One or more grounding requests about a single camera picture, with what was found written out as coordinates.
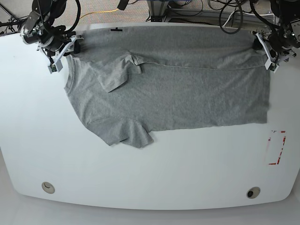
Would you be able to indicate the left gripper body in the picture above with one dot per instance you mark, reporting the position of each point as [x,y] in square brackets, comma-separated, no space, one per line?
[286,38]

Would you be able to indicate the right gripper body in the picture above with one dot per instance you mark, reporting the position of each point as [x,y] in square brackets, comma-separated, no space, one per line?
[41,32]

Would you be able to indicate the red tape rectangle marking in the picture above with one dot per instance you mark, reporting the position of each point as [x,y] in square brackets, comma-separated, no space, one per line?
[275,146]

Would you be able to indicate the grey T-shirt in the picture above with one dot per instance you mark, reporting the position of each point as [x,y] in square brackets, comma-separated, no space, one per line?
[125,84]

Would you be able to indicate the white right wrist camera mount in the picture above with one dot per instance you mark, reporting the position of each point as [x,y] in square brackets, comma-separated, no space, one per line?
[55,64]

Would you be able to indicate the table cable grommet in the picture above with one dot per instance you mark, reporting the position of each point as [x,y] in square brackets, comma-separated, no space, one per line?
[253,192]
[48,187]

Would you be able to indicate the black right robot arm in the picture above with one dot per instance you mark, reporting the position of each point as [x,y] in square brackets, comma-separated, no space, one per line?
[44,7]

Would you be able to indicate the right table cable grommet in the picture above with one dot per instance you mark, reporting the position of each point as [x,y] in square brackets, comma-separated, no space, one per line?
[253,192]

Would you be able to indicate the left table cable grommet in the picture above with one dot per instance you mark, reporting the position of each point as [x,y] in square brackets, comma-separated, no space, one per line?
[48,187]

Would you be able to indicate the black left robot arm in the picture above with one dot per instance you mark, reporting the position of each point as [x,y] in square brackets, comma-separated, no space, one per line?
[285,10]

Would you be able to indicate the aluminium frame stand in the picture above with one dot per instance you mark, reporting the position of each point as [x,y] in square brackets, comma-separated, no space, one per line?
[157,9]

